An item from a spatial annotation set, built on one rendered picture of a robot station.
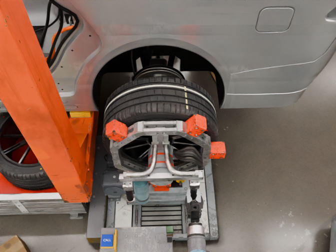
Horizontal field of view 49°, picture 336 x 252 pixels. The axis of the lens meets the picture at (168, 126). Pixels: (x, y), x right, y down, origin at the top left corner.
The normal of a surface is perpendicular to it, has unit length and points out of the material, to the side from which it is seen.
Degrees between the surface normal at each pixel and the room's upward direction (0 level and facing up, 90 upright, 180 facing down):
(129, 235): 0
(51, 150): 90
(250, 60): 90
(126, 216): 0
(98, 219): 0
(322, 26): 91
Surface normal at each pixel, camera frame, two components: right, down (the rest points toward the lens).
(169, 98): 0.15, -0.55
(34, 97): 0.03, 0.83
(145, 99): -0.21, -0.53
